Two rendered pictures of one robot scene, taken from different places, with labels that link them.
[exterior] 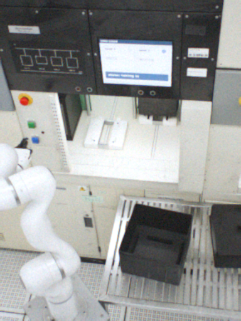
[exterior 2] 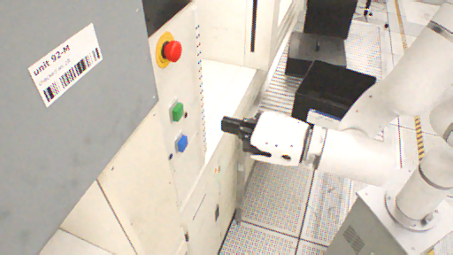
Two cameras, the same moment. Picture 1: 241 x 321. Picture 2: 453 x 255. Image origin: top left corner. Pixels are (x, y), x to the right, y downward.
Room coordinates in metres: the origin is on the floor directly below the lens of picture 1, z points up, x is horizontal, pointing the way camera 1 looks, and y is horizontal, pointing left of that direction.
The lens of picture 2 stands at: (1.53, 0.87, 1.64)
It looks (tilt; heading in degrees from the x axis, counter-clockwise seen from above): 44 degrees down; 277
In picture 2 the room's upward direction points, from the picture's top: straight up
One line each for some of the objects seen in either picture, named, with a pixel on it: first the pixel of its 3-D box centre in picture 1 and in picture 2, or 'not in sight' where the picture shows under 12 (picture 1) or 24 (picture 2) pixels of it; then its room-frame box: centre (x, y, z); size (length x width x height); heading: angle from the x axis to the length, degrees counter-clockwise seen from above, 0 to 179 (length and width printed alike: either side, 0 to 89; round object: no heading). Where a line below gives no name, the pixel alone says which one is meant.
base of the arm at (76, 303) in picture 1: (62, 301); (423, 190); (0.96, 0.28, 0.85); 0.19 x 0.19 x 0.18
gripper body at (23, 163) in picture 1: (16, 160); (282, 138); (1.47, 0.44, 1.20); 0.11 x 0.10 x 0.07; 167
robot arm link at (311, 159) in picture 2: not in sight; (313, 147); (1.41, 0.46, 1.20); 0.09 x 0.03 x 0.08; 77
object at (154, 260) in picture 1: (156, 242); (333, 101); (1.21, -0.14, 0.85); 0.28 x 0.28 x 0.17; 69
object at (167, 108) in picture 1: (159, 87); not in sight; (2.08, -0.26, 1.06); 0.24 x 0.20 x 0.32; 77
